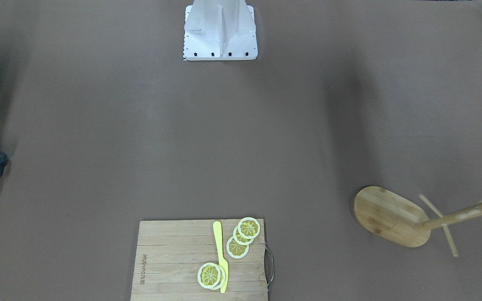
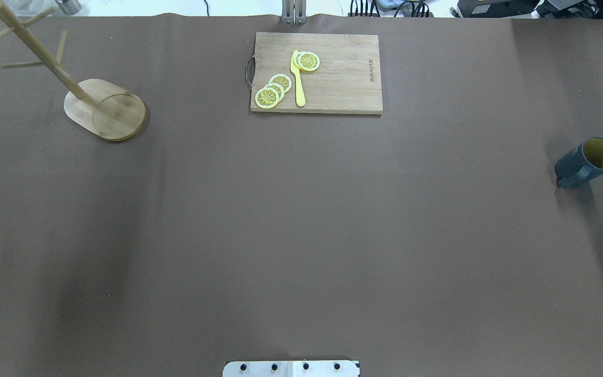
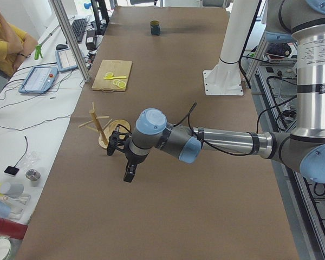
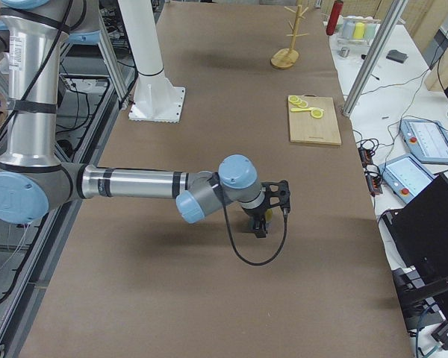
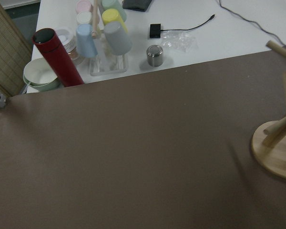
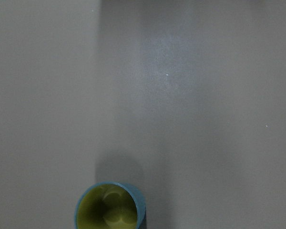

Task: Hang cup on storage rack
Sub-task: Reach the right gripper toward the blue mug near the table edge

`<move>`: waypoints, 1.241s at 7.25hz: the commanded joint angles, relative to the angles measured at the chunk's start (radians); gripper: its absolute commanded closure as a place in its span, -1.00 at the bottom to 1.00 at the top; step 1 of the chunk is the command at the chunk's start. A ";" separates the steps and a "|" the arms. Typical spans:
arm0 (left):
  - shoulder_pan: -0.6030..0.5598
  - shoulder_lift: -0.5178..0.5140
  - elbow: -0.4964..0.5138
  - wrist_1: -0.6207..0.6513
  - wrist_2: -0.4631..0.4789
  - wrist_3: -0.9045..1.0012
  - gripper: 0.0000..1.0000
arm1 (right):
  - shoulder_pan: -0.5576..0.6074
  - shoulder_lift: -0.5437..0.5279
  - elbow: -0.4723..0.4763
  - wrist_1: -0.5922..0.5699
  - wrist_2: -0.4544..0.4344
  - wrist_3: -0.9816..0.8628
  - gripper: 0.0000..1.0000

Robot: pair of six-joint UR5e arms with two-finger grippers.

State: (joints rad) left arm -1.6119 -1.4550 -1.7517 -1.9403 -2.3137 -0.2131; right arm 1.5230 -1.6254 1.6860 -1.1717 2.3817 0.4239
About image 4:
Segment lemon slice top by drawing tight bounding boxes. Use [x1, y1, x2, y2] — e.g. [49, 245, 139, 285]
[288, 95, 301, 104]

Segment lemon slice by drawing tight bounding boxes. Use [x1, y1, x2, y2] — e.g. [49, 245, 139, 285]
[296, 101, 308, 108]
[311, 108, 324, 119]
[288, 95, 301, 104]

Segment small metal cup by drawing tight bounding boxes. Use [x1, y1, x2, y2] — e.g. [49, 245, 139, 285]
[338, 47, 350, 58]

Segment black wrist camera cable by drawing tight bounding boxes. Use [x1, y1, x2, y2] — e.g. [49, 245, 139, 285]
[221, 204, 290, 267]

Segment dark grey flat box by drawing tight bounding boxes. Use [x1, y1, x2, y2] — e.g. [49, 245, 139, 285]
[386, 49, 408, 63]

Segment tray of pastel cups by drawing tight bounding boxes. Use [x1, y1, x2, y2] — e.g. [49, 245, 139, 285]
[337, 16, 381, 46]

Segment wooden cup rack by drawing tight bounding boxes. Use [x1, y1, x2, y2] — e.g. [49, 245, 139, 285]
[270, 4, 309, 69]

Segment white pedestal column base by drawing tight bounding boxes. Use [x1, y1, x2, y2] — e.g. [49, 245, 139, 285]
[118, 0, 185, 123]

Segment far teach pendant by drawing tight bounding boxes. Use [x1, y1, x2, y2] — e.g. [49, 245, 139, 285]
[400, 119, 448, 165]

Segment lemon slice lower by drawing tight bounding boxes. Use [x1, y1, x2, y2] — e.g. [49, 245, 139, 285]
[296, 101, 308, 108]

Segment red cylinder bottle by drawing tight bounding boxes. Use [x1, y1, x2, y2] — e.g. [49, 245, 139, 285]
[326, 0, 344, 36]

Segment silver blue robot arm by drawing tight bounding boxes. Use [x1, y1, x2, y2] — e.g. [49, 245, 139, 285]
[0, 1, 270, 237]

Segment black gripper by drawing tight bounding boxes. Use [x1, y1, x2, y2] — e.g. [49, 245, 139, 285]
[243, 204, 270, 239]

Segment teach pendant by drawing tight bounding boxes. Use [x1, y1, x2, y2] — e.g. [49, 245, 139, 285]
[400, 119, 448, 165]
[379, 154, 435, 204]

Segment near teach pendant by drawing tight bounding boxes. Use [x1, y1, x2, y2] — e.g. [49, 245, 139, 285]
[379, 154, 435, 204]

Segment black computer monitor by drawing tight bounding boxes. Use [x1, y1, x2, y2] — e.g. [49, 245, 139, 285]
[379, 172, 448, 299]

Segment yellow plastic knife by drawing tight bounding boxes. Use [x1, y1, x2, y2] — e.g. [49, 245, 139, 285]
[290, 107, 315, 113]

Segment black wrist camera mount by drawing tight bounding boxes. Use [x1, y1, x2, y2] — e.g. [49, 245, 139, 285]
[262, 180, 291, 218]

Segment bamboo cutting board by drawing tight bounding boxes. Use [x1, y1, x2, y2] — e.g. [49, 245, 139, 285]
[287, 95, 342, 145]

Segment aluminium frame post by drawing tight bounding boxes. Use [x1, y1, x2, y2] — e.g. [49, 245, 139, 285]
[342, 0, 408, 117]

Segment lemon slice front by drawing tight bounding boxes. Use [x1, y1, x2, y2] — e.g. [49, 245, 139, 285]
[311, 108, 324, 119]

